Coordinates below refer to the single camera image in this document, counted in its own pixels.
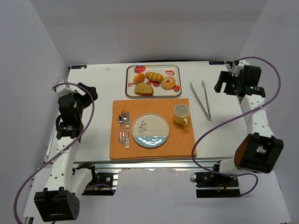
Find metal tongs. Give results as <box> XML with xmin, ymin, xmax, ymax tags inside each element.
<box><xmin>190</xmin><ymin>81</ymin><xmax>212</xmax><ymax>121</ymax></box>

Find brown bread slice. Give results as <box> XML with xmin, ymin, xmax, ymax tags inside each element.
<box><xmin>135</xmin><ymin>83</ymin><xmax>154</xmax><ymax>97</ymax></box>

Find glazed bagel donut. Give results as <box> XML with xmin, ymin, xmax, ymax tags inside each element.
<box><xmin>161</xmin><ymin>77</ymin><xmax>176</xmax><ymax>90</ymax></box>

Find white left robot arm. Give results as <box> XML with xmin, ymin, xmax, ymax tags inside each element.
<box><xmin>34</xmin><ymin>82</ymin><xmax>98</xmax><ymax>222</ymax></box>

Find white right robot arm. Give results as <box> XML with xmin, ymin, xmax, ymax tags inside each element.
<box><xmin>214</xmin><ymin>60</ymin><xmax>284</xmax><ymax>175</ymax></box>

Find long braided bread roll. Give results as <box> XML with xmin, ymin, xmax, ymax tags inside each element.
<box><xmin>145</xmin><ymin>72</ymin><xmax>164</xmax><ymax>82</ymax></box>

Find silver spoon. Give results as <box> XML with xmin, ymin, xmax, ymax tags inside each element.
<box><xmin>118</xmin><ymin>115</ymin><xmax>123</xmax><ymax>143</ymax></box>

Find silver fork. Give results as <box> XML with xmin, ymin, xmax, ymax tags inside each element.
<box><xmin>121</xmin><ymin>110</ymin><xmax>127</xmax><ymax>144</ymax></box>

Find round orange bun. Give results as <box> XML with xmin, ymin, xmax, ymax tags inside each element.
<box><xmin>133</xmin><ymin>73</ymin><xmax>146</xmax><ymax>84</ymax></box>

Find strawberry pattern tray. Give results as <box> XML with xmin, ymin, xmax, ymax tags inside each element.
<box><xmin>125</xmin><ymin>65</ymin><xmax>182</xmax><ymax>98</ymax></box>

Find yellow mug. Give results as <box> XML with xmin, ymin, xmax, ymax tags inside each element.
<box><xmin>174</xmin><ymin>104</ymin><xmax>190</xmax><ymax>126</ymax></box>

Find silver knife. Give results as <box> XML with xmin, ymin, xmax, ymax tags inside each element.
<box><xmin>125</xmin><ymin>111</ymin><xmax>130</xmax><ymax>148</ymax></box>

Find ceramic plate with plant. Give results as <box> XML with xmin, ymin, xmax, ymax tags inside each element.
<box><xmin>131</xmin><ymin>113</ymin><xmax>170</xmax><ymax>148</ymax></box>

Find orange placemat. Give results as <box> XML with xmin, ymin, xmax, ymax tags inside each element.
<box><xmin>109</xmin><ymin>98</ymin><xmax>195</xmax><ymax>160</ymax></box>

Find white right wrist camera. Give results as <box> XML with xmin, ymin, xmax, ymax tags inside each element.
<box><xmin>232</xmin><ymin>60</ymin><xmax>249</xmax><ymax>77</ymax></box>

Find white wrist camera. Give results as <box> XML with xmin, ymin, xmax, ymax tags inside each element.
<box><xmin>53</xmin><ymin>79</ymin><xmax>76</xmax><ymax>96</ymax></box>
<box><xmin>232</xmin><ymin>60</ymin><xmax>249</xmax><ymax>77</ymax></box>

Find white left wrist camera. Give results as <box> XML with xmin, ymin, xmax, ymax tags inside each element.
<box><xmin>53</xmin><ymin>79</ymin><xmax>76</xmax><ymax>96</ymax></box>

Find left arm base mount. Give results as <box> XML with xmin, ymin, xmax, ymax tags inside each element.
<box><xmin>72</xmin><ymin>163</ymin><xmax>115</xmax><ymax>196</ymax></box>

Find aluminium table frame rail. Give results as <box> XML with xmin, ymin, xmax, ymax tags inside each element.
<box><xmin>43</xmin><ymin>156</ymin><xmax>248</xmax><ymax>175</ymax></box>

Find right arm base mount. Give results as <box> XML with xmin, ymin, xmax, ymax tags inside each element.
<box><xmin>190</xmin><ymin>172</ymin><xmax>241</xmax><ymax>198</ymax></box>

